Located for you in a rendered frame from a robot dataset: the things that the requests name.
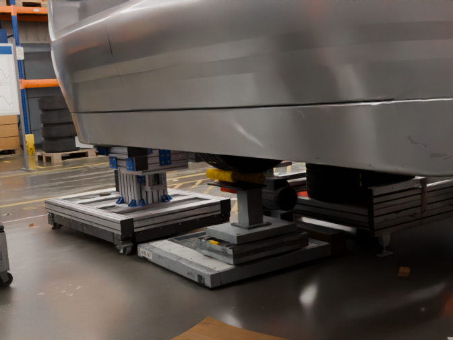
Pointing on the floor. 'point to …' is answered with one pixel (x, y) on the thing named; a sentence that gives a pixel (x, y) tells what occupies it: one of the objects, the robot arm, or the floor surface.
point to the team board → (11, 90)
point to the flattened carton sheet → (221, 332)
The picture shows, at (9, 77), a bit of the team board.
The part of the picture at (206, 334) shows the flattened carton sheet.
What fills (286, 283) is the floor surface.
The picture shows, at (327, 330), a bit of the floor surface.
